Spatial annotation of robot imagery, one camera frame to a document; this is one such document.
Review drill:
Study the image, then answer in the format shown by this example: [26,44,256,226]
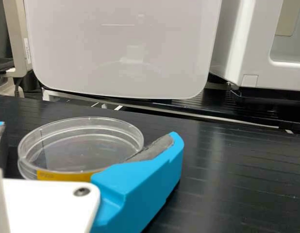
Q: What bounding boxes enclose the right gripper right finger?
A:
[90,132,185,233]

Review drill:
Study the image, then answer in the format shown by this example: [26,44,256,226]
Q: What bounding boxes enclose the black platform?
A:
[0,94,300,233]

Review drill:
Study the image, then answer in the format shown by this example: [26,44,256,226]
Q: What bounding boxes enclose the petri dish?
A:
[17,116,145,183]

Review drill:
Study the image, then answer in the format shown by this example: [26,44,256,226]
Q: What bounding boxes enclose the cream microscope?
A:
[0,0,35,98]

